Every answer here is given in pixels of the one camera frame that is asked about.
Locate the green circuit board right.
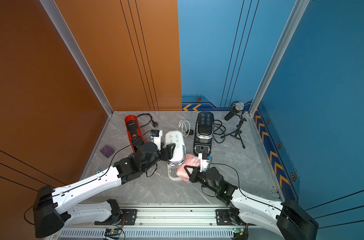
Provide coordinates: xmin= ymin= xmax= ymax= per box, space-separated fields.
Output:
xmin=232 ymin=228 xmax=249 ymax=240

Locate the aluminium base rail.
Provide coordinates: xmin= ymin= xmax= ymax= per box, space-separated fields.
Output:
xmin=47 ymin=202 xmax=305 ymax=240

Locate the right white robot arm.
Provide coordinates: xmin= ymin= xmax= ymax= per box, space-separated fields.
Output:
xmin=184 ymin=166 xmax=319 ymax=240

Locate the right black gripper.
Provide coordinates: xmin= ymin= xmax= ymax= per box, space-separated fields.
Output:
xmin=183 ymin=166 xmax=219 ymax=195

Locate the white coffee machine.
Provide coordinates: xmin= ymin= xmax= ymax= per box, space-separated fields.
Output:
xmin=165 ymin=131 xmax=186 ymax=181

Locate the black power cable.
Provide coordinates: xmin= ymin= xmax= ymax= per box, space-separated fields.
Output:
xmin=212 ymin=119 xmax=228 ymax=144

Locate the black coffee machine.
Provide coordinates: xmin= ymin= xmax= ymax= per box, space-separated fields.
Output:
xmin=193 ymin=112 xmax=214 ymax=156

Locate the purple block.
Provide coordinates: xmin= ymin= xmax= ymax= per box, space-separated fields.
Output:
xmin=100 ymin=145 xmax=115 ymax=159

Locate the red coffee machine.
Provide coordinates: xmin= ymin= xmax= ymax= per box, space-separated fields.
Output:
xmin=125 ymin=115 xmax=146 ymax=153

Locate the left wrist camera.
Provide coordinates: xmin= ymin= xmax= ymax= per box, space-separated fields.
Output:
xmin=150 ymin=130 xmax=163 ymax=151

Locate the black power plug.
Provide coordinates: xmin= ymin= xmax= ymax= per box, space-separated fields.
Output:
xmin=151 ymin=120 xmax=158 ymax=128

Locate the green circuit board left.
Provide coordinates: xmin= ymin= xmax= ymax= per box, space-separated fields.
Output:
xmin=103 ymin=228 xmax=125 ymax=240

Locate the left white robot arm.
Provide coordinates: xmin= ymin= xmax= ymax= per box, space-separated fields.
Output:
xmin=33 ymin=142 xmax=182 ymax=238

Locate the pink cloth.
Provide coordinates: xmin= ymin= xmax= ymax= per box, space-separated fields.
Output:
xmin=177 ymin=154 xmax=201 ymax=182

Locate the green circuit board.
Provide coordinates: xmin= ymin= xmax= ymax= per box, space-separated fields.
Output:
xmin=232 ymin=228 xmax=249 ymax=240
xmin=103 ymin=228 xmax=125 ymax=240

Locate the black microphone on tripod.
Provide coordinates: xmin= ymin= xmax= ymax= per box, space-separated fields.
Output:
xmin=220 ymin=101 xmax=249 ymax=149

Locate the white power cable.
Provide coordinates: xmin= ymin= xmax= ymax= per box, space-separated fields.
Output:
xmin=178 ymin=119 xmax=192 ymax=137

